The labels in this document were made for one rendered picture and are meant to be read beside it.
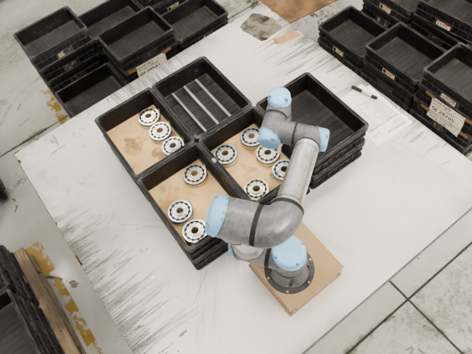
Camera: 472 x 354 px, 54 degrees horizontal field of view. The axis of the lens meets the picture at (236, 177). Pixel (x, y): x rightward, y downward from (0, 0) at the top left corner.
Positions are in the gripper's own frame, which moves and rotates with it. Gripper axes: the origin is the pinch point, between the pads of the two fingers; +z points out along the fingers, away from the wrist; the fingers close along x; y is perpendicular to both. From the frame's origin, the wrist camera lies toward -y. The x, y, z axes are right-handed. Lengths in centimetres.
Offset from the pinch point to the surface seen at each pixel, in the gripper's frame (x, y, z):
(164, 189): 47, 24, 15
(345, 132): -30.7, -3.3, 18.6
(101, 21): 11, 192, 80
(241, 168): 15.2, 10.6, 16.0
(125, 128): 44, 63, 19
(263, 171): 9.0, 4.1, 15.8
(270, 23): -56, 82, 42
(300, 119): -20.2, 14.7, 19.6
